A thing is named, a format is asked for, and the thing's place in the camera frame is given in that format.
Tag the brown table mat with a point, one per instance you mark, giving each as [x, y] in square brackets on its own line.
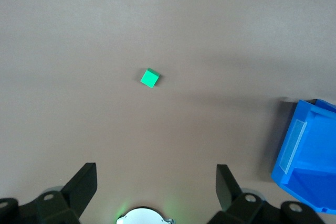
[168, 11]

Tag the blue plastic bin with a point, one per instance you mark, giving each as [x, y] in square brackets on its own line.
[315, 155]

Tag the green cube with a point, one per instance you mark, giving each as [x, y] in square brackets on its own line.
[149, 78]

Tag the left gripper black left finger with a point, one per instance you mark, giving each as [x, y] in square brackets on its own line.
[78, 190]

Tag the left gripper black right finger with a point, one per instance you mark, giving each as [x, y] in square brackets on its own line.
[228, 190]

